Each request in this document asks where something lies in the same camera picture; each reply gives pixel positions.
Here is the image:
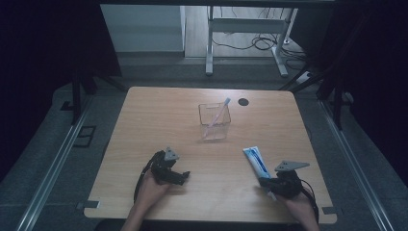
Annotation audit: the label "white blue toothpaste tube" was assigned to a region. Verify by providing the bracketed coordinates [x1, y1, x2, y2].
[242, 145, 278, 202]

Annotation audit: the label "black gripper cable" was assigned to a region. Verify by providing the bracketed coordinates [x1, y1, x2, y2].
[133, 150, 163, 204]
[299, 178, 320, 224]

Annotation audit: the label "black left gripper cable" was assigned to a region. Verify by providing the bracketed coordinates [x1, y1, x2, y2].
[133, 150, 163, 204]

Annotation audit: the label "white power strip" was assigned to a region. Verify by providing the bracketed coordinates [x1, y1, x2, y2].
[295, 71, 313, 86]

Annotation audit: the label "black metal stand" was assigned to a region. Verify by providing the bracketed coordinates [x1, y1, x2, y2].
[278, 65, 345, 131]
[70, 64, 128, 126]

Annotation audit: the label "pink toothbrush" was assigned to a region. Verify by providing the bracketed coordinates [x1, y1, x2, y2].
[201, 97, 232, 140]

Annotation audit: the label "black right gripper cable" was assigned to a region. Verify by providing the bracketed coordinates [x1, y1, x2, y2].
[299, 178, 320, 224]

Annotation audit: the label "clear plastic container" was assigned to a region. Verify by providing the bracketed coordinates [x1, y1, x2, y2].
[197, 101, 232, 142]

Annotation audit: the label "person's left hand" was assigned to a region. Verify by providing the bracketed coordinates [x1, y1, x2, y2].
[137, 168, 173, 208]

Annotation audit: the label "white metal desk frame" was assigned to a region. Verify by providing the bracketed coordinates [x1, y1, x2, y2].
[205, 6, 299, 78]

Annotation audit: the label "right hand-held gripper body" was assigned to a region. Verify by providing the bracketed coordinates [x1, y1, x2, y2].
[267, 160, 311, 199]

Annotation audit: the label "dark curtain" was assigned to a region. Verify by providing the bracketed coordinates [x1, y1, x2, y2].
[288, 0, 408, 186]
[0, 0, 122, 182]

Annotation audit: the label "white panel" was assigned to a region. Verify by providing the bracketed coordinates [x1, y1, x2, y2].
[99, 4, 187, 53]

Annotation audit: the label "person's right hand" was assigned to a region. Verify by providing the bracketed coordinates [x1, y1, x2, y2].
[276, 188, 316, 218]

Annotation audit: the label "black floor cables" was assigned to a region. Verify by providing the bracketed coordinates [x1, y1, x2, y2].
[211, 33, 309, 70]

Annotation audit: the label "metal floor rail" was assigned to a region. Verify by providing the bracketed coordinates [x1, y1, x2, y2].
[319, 99, 394, 231]
[14, 95, 94, 231]

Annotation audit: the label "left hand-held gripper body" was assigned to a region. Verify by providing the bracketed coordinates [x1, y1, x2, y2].
[149, 146, 181, 186]

